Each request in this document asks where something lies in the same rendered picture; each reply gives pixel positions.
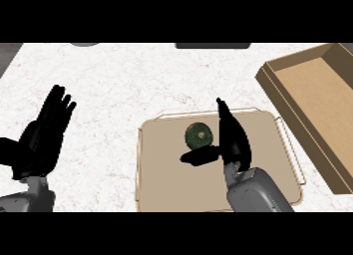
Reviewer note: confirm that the brown cardboard box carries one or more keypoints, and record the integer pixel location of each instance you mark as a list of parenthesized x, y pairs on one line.
[(321, 109)]

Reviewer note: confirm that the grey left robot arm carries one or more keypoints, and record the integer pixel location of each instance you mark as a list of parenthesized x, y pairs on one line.
[(26, 198)]

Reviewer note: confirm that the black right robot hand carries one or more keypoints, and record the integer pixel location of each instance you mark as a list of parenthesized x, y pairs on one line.
[(232, 136)]

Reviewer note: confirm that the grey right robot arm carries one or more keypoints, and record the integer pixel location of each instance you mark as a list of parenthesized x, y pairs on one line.
[(254, 190)]

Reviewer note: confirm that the dark grey flat appliance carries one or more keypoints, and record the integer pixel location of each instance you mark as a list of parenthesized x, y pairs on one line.
[(213, 46)]

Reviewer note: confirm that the dark green squash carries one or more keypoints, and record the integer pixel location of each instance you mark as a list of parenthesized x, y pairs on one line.
[(198, 134)]

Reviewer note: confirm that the beige tray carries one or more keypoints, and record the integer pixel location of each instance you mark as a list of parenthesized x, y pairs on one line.
[(183, 179)]

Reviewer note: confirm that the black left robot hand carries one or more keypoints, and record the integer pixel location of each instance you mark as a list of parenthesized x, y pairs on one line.
[(41, 139)]

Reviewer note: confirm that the grey round object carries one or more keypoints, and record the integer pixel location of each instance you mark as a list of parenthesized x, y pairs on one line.
[(84, 44)]

